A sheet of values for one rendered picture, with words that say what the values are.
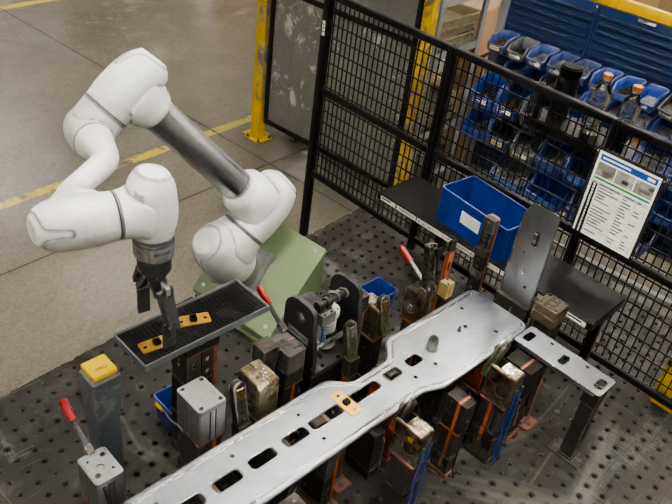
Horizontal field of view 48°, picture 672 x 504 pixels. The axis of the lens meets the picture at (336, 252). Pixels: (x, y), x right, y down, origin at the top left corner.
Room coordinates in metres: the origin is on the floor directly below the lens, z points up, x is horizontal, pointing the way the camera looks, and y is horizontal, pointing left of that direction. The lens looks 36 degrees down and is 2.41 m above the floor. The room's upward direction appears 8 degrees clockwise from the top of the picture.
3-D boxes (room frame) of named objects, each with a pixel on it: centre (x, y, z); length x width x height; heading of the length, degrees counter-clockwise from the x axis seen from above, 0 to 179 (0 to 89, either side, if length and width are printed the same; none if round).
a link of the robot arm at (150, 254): (1.28, 0.39, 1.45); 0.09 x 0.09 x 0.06
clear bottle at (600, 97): (2.22, -0.74, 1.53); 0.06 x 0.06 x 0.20
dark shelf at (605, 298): (2.13, -0.53, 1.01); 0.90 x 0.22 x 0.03; 49
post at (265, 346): (1.40, 0.14, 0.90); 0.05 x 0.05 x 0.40; 49
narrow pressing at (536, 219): (1.86, -0.57, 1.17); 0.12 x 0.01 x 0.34; 49
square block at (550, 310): (1.79, -0.67, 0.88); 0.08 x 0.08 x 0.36; 49
